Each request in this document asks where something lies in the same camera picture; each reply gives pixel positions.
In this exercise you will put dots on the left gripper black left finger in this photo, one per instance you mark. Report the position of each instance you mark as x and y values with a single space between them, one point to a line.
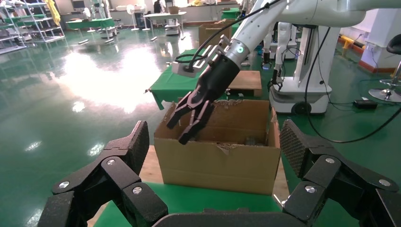
103 181

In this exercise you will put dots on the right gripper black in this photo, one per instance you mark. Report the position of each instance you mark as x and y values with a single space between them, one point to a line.
216 78

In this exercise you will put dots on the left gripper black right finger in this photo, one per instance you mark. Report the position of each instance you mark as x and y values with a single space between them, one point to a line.
338 185

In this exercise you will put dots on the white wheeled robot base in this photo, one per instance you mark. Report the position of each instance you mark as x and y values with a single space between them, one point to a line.
300 94

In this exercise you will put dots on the white hanging robot arm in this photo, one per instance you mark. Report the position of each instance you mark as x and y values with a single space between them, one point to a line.
283 37

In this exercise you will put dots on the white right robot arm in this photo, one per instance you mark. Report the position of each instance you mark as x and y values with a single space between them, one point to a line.
313 12

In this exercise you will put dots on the large open cardboard carton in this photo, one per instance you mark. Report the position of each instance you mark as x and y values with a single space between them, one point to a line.
213 166

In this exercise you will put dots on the distant brown cardboard box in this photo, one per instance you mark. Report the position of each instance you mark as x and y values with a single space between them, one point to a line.
210 34

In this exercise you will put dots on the green tablecloth with hanging corner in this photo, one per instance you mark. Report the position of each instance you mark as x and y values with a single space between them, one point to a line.
172 87

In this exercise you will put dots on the plywood table board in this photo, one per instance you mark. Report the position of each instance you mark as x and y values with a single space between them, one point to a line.
150 169

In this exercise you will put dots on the large green tablecloth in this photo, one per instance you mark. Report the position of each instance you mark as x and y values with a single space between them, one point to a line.
194 200

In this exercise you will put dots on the black power adapter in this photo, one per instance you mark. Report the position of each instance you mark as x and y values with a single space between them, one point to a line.
365 104

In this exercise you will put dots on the chrome stool with black seat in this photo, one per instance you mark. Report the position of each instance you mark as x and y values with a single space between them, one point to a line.
387 94

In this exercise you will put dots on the white table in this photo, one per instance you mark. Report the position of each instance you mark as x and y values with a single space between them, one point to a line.
166 14

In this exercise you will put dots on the white standing fan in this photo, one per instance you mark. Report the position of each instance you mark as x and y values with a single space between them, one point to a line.
131 9

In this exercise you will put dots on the distant green covered table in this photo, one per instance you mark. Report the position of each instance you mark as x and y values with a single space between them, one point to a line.
91 23

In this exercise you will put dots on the metal shelf rack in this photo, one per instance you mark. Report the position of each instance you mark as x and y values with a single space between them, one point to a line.
47 38

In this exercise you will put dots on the yellow hanging cloth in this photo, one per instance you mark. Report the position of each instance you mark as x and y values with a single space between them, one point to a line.
54 11

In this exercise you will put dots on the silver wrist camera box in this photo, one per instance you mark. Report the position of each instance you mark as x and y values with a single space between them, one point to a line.
181 69

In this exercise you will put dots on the silver camera mounting bracket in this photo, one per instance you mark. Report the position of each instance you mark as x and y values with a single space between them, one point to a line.
203 61

